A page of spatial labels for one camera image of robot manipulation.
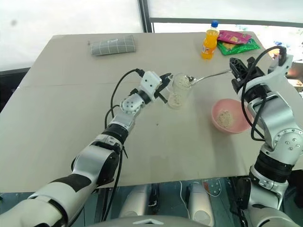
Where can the pink snack packet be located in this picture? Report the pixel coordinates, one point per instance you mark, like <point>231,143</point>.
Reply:
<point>230,36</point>

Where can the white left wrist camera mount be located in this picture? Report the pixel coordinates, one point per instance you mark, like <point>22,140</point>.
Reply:
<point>150,81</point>

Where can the silver metal spoon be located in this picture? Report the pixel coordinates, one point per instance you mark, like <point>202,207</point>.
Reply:
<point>213,75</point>

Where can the grey robot torso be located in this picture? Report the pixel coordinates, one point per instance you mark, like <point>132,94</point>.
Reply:
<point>144,221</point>

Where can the oatmeal heap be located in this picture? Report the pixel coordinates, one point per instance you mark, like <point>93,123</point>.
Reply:
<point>176,99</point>
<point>225,118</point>

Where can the dark window frame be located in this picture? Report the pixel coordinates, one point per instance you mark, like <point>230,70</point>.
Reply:
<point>145,14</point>

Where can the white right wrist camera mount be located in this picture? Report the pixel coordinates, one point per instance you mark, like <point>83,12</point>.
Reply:
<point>281,68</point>

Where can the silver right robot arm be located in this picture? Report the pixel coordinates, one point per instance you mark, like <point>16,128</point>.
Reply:
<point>279,118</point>

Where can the black furniture block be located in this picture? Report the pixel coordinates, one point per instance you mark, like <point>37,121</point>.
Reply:
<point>11,82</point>

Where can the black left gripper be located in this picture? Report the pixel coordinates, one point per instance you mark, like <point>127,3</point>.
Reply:
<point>163,86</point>

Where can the brown cardboard box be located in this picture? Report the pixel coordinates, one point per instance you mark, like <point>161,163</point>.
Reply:
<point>297,83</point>

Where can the clear glass mug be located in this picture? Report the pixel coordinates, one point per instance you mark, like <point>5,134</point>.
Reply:
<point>181,93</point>

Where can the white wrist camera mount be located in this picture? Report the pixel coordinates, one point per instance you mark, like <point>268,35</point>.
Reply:
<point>281,68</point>
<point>150,81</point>

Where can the orange soda bottle blue cap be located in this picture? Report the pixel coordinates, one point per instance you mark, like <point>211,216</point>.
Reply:
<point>208,45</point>

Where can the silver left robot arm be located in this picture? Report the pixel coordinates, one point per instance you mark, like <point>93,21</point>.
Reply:
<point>94,158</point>

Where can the silver rounded robot leg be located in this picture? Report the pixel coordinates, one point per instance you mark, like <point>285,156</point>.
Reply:
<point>135,203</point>
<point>201,203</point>

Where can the grey checked cloth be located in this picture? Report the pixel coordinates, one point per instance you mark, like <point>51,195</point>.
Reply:
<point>113,45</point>

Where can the green snack packet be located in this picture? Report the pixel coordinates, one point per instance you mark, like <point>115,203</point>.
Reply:
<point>239,48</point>

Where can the pink plastic bowl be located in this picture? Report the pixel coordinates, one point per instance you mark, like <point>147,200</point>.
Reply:
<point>236,128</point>

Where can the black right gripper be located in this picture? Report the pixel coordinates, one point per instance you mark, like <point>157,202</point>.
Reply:
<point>254,72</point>

